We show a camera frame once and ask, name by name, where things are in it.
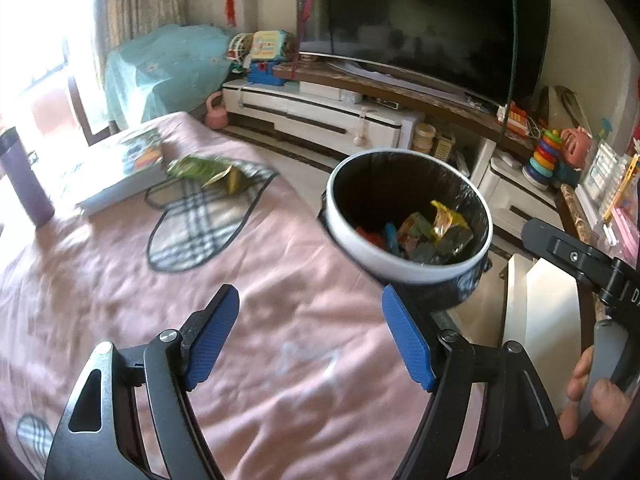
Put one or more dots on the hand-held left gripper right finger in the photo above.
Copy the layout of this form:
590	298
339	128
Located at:
407	340

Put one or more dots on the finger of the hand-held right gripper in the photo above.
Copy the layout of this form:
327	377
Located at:
565	250

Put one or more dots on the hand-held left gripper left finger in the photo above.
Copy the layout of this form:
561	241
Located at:
212	340

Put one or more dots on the white-rimmed black trash bin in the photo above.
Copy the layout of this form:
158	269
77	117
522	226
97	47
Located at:
400	274

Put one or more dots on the dark blue wrapper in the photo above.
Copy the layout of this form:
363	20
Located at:
391	240

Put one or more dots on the red carton box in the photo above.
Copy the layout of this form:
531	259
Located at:
370	237

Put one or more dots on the person's right hand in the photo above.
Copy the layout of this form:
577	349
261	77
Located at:
612	407

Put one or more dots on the pink plastic box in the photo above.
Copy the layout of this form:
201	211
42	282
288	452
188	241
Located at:
627	232

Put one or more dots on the clear plastic organiser box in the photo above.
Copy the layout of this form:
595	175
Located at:
602	180

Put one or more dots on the yellow plastic stick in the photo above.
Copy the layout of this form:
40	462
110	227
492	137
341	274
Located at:
622	185

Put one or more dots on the red yellow toy keyboard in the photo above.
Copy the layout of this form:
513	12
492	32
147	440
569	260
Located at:
515	120

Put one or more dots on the small woven basket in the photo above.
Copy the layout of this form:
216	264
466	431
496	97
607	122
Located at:
444	147

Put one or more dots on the green yellow snack wrapper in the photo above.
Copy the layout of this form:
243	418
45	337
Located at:
205	170

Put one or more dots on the round wooden boxes stack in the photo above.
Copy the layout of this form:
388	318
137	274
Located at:
425	137

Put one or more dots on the white picture book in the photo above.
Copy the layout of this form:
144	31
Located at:
122	170

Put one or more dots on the pink kettlebell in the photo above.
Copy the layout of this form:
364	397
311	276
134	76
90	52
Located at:
216	116

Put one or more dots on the brown wooden shelf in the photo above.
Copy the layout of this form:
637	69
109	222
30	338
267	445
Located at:
400	92

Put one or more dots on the white television cabinet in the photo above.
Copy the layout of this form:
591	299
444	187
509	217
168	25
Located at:
310	120

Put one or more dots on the purple thermos bottle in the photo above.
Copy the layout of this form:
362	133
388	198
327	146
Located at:
25	180

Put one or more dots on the white set-top box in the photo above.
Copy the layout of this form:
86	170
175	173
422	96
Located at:
330	91

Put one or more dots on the blue toy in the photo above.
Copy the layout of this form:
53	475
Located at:
262	74

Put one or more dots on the black television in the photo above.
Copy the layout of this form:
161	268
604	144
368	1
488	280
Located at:
420	20

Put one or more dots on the teal cloth-covered furniture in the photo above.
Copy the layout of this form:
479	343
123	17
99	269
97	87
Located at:
160	70

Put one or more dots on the colourful activity cube toy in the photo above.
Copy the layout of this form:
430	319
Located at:
270	46

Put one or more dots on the beige patterned curtain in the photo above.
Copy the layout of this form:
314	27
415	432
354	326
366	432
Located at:
140	0

